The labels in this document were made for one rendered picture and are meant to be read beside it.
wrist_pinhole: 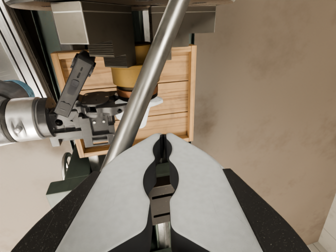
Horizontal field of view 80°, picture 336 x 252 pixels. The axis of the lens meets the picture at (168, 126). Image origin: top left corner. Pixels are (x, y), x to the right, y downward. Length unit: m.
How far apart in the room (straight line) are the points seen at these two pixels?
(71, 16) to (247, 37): 1.56
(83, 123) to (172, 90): 0.32
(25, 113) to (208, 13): 0.33
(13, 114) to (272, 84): 1.85
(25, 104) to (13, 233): 2.12
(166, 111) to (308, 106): 1.90
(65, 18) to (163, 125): 0.46
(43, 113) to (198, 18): 0.29
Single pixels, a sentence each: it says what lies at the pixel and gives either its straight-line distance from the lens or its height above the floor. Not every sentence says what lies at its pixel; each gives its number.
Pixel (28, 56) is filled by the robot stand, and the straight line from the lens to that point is 1.31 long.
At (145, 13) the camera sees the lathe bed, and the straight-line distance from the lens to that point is 0.60.
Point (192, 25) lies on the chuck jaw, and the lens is 0.37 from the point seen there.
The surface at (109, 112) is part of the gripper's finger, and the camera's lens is 0.35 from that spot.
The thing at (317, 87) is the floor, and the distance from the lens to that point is 2.34.
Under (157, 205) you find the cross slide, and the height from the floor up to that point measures 0.97.
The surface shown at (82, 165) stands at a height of 0.81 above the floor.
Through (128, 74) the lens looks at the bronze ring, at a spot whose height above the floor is 1.12.
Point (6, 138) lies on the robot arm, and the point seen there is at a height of 1.12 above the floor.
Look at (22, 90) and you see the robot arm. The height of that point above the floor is 0.97.
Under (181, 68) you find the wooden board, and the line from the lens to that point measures 0.60.
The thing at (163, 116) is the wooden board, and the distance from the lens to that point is 0.63.
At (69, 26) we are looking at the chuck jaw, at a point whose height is 1.20.
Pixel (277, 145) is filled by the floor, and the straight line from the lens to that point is 2.38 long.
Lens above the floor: 1.45
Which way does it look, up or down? 60 degrees down
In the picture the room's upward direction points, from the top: 153 degrees clockwise
